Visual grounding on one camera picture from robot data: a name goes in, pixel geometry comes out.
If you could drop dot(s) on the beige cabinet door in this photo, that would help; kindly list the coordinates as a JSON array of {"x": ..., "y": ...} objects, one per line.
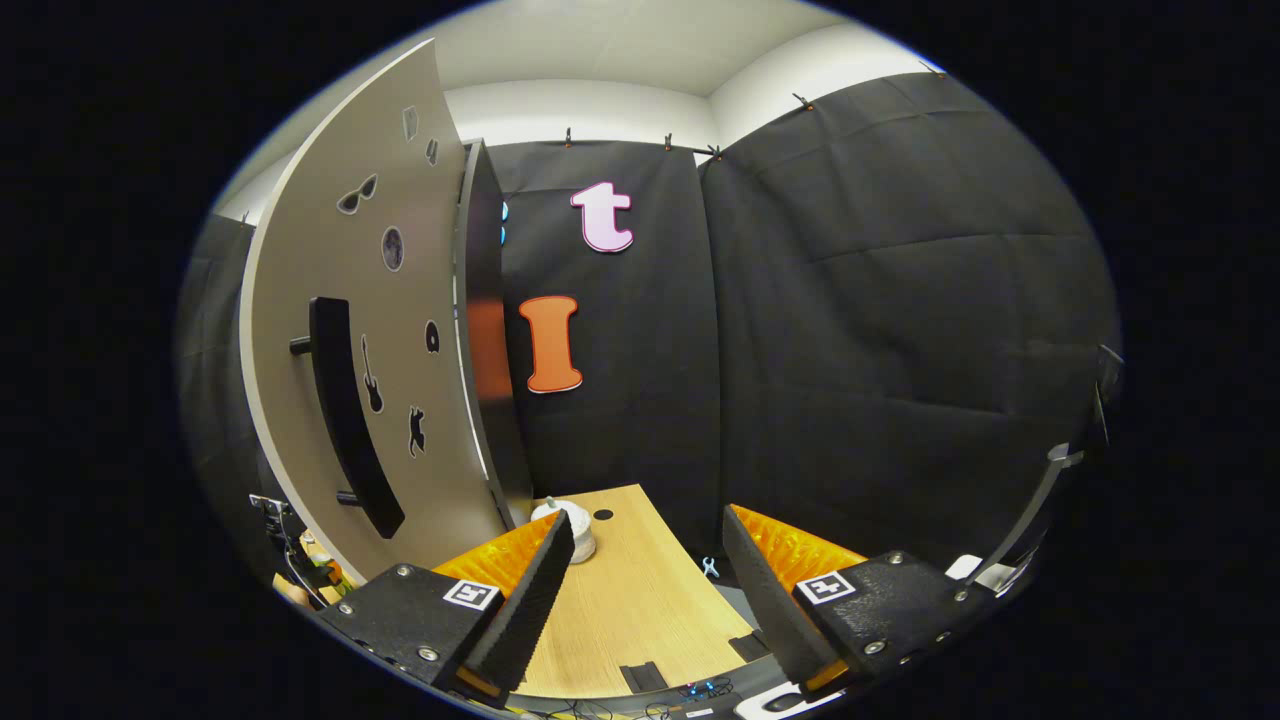
[{"x": 300, "y": 250}]

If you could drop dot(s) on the black table bracket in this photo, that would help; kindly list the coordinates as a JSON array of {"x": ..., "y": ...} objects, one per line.
[
  {"x": 645, "y": 677},
  {"x": 750, "y": 646}
]

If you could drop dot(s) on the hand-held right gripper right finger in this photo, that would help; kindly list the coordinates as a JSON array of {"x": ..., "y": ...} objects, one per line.
[{"x": 775, "y": 610}]

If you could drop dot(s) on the black backdrop cloth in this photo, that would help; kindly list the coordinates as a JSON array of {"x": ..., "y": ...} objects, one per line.
[{"x": 850, "y": 300}]

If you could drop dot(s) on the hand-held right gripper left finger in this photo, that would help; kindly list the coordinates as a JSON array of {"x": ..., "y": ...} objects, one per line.
[{"x": 530, "y": 610}]

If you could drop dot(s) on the light blue clip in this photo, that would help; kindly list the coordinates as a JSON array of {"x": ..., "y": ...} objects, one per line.
[{"x": 710, "y": 567}]

